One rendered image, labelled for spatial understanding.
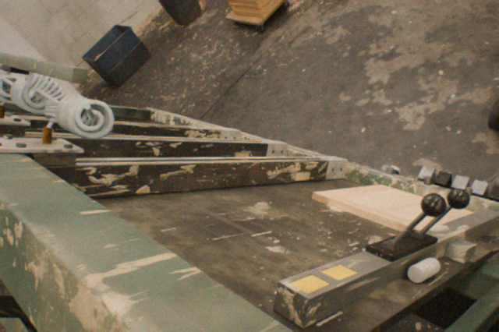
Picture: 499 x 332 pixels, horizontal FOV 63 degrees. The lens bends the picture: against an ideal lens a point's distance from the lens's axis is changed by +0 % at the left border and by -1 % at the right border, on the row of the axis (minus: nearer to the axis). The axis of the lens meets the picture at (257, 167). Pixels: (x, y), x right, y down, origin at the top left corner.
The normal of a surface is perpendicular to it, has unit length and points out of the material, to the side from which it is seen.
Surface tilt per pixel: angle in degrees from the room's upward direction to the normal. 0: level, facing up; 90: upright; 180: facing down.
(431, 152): 0
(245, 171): 90
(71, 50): 90
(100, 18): 90
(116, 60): 90
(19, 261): 39
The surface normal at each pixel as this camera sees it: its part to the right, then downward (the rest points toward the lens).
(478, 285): -0.68, 0.03
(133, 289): 0.16, -0.97
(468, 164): -0.43, -0.59
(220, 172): 0.71, 0.25
